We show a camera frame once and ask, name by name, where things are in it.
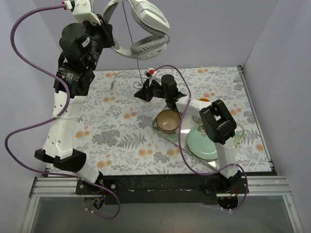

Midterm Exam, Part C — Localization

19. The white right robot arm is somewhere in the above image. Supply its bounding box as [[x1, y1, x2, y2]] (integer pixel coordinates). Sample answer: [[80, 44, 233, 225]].
[[134, 75, 242, 193]]

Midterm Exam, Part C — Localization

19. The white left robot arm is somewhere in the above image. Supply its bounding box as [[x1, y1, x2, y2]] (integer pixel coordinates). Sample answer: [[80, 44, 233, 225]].
[[35, 14, 114, 194]]

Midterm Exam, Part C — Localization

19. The beige ceramic bowl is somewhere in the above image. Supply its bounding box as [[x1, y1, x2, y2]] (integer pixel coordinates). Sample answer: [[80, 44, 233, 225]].
[[155, 109, 181, 133]]

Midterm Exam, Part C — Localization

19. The floral metal tray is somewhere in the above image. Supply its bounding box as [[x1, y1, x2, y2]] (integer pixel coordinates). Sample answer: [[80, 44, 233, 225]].
[[152, 103, 236, 170]]

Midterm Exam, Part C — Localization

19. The orange small cup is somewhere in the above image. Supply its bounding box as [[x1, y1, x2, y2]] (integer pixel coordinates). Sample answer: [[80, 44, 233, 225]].
[[198, 98, 210, 102]]

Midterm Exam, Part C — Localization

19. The floral table mat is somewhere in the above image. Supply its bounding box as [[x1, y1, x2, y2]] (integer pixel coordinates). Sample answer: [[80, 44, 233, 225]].
[[73, 67, 272, 175]]

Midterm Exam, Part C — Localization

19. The green ceramic plate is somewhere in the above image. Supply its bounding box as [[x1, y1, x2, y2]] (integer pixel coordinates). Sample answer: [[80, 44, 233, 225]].
[[187, 125, 218, 160]]

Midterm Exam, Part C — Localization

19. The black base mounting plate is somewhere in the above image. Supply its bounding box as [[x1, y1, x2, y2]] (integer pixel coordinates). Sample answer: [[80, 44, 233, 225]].
[[75, 174, 247, 205]]

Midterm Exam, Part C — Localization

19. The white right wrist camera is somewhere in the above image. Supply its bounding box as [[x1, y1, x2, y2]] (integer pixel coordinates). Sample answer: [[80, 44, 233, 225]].
[[144, 68, 156, 85]]

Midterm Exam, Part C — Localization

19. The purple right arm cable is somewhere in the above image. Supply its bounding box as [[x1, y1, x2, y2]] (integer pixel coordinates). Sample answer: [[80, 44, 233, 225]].
[[153, 64, 249, 212]]

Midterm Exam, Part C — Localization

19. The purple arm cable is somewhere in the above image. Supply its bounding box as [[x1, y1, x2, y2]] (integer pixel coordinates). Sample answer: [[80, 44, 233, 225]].
[[4, 5, 121, 220], [153, 64, 249, 212]]

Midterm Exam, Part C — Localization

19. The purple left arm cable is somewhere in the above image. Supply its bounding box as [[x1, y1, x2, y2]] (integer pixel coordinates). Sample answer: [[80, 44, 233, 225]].
[[4, 5, 121, 220]]

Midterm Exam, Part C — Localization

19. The aluminium frame rail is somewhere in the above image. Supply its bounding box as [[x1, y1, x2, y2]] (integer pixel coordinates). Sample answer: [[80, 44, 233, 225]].
[[30, 174, 292, 197]]

